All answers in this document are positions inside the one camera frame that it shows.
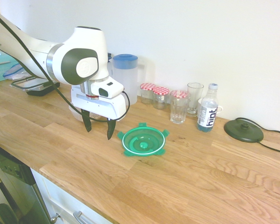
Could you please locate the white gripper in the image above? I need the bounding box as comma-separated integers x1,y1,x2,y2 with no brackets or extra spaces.
71,86,128,141

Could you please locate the green round container lid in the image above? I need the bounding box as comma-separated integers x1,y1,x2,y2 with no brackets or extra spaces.
117,122,170,157

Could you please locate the clear pitcher with blue lid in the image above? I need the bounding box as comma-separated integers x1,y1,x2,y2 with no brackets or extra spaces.
112,54,139,105

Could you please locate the glass jar red checkered lid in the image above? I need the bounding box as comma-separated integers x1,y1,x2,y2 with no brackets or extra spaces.
169,90,191,110
152,86,170,110
140,83,156,105

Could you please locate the clear pitcher with dark lid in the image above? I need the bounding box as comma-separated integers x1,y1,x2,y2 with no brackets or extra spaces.
107,52,114,79

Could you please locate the rectangular container green-rimmed lid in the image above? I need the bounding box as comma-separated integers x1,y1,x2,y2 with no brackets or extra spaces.
10,76,61,96

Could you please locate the clear bowl with cereal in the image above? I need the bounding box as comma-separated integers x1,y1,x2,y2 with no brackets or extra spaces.
69,105,109,123

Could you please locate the ribbed glass tumbler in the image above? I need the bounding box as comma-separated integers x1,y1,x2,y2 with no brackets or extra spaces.
169,97,190,125

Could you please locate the clear zip bag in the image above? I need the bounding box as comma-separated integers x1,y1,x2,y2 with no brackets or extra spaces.
2,64,31,81

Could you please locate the stainless steel dishwasher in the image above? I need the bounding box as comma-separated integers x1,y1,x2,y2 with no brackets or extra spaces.
0,141,52,224

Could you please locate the tall smooth drinking glass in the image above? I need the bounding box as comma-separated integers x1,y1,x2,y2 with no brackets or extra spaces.
186,82,204,117

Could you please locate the white mug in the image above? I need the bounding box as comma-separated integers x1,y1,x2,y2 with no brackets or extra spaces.
197,98,224,117

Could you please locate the hint water bottle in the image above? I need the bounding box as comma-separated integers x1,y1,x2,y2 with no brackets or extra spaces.
196,83,219,133

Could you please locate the teal box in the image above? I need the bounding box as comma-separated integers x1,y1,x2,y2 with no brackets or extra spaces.
0,46,26,84

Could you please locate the black kettle base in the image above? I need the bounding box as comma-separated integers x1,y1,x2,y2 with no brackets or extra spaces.
224,118,264,142

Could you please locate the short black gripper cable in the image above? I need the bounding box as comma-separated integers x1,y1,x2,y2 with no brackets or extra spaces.
88,90,131,123

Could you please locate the long black robot cable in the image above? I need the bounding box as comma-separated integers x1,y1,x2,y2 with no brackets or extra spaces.
0,9,75,110

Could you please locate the white drawer with handle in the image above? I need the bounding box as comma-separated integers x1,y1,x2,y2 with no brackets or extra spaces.
30,168,112,224

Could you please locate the silver drawer handle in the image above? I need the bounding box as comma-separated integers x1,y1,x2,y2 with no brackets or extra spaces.
72,210,92,224

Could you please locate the dark green curved frame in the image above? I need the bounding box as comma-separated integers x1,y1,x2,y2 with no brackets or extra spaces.
0,203,20,224

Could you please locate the black kettle base cable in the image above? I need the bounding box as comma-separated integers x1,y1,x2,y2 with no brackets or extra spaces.
233,117,280,154

